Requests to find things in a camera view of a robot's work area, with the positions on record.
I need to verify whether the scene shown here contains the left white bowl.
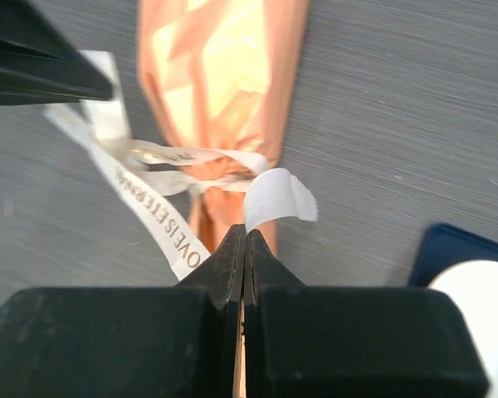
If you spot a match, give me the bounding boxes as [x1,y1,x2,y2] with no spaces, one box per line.
[428,260,498,397]

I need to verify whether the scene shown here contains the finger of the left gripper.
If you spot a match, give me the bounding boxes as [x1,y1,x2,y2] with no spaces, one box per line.
[0,1,113,106]

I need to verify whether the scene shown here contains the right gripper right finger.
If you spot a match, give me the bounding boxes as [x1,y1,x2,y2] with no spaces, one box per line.
[244,231,490,397]

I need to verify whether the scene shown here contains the dark blue mat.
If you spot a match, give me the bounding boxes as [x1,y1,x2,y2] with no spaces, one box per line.
[408,223,498,287]

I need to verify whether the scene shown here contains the orange beige wrapping paper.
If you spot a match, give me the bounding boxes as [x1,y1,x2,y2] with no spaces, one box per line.
[136,0,309,258]

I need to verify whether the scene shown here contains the cream ribbon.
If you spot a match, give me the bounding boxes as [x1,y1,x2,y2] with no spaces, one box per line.
[44,51,318,279]

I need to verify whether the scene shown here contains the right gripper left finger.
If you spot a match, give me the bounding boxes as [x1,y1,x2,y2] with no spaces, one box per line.
[0,225,245,397]

